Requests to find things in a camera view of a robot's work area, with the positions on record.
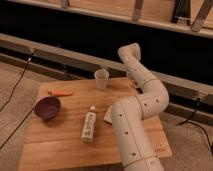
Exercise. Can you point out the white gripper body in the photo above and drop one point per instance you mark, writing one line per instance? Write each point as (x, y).
(134, 83)

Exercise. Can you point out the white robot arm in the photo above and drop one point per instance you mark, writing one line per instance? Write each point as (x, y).
(136, 150)

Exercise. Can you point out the translucent plastic cup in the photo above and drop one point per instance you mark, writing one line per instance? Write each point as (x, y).
(101, 77)

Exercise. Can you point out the white sponge block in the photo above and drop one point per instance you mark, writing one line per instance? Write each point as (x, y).
(107, 117)

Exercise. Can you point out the white tube bottle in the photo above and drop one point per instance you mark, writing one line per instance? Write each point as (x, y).
(89, 124)

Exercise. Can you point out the wooden board table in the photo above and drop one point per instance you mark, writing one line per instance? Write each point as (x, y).
(57, 143)

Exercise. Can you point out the orange carrot toy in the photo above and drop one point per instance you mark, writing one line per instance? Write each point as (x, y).
(59, 93)

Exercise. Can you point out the purple bowl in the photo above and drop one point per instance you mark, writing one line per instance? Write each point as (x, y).
(48, 107)

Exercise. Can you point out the wooden wall rail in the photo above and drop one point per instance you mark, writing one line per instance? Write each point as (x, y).
(155, 13)

